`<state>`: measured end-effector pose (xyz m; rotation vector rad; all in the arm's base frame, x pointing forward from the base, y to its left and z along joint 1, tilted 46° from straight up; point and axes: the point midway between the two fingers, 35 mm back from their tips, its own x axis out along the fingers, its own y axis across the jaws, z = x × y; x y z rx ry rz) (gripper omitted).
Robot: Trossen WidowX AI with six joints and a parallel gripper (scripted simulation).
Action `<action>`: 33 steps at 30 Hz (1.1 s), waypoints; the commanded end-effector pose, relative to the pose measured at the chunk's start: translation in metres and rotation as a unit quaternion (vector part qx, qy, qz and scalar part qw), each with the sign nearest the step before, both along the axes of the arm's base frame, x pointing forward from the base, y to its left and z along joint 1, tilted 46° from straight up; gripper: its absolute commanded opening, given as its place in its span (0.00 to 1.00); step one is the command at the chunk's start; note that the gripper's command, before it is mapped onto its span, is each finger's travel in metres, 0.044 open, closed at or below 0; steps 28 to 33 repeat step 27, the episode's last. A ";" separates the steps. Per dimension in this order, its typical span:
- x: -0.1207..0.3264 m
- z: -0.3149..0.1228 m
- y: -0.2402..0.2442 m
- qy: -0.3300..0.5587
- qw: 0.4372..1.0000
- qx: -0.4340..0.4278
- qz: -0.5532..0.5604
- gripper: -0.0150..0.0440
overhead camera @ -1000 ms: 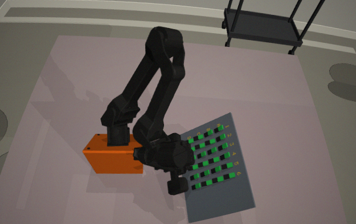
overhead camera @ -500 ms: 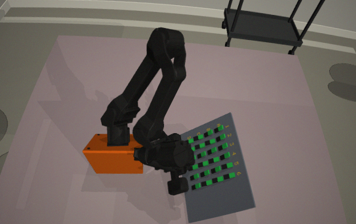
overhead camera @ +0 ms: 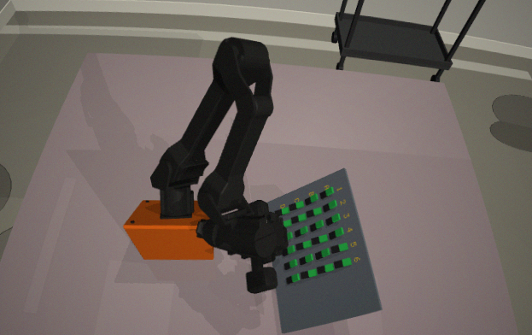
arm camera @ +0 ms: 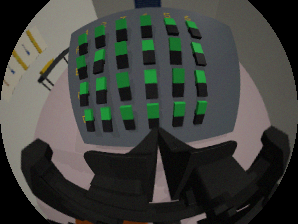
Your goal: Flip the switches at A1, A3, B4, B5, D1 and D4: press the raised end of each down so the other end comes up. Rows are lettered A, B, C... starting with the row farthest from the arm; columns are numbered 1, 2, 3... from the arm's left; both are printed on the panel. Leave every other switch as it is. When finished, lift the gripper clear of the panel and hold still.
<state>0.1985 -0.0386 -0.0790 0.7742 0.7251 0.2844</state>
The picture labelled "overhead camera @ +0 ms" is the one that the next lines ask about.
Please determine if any grey switch panel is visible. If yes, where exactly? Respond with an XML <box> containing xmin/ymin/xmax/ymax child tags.
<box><xmin>267</xmin><ymin>168</ymin><xmax>382</xmax><ymax>333</ymax></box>

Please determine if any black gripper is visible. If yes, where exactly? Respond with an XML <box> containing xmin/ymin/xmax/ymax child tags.
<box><xmin>228</xmin><ymin>200</ymin><xmax>283</xmax><ymax>294</ymax></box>

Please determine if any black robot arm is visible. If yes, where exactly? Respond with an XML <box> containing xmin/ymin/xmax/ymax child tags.
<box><xmin>150</xmin><ymin>37</ymin><xmax>289</xmax><ymax>258</ymax></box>

